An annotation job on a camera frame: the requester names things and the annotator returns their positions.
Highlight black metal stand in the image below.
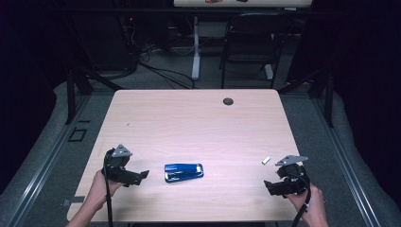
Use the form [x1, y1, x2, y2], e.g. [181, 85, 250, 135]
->
[277, 66, 335, 129]
[64, 66, 125, 125]

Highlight black folding chair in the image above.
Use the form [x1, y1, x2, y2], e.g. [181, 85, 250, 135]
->
[218, 12, 295, 90]

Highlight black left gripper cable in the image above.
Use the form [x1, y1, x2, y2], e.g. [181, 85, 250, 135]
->
[102, 150, 115, 227]

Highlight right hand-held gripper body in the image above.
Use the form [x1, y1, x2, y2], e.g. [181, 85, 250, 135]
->
[274, 154, 311, 197]

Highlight grey tape piece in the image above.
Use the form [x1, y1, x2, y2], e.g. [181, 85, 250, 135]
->
[61, 196, 86, 208]

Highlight black floor cables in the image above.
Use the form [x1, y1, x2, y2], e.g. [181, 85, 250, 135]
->
[137, 44, 196, 90]

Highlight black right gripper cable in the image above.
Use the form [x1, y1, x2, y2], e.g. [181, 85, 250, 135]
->
[289, 172, 313, 227]

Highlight blue stapler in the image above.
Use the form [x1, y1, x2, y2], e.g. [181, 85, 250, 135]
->
[164, 163, 205, 184]

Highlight grey metal floor rail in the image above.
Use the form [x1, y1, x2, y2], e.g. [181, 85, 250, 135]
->
[5, 94, 93, 227]
[310, 94, 383, 227]

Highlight person's left hand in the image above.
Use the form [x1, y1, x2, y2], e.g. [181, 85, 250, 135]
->
[90, 169, 126, 207]

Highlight black tape square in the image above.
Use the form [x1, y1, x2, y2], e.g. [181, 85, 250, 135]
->
[67, 127, 89, 143]

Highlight person's right hand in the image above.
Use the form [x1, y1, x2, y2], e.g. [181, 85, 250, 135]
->
[283, 183, 326, 223]

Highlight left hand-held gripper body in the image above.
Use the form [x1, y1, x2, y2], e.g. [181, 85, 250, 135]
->
[103, 144, 142, 186]

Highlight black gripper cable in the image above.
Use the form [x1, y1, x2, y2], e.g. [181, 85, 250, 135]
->
[289, 172, 313, 227]
[102, 150, 115, 227]

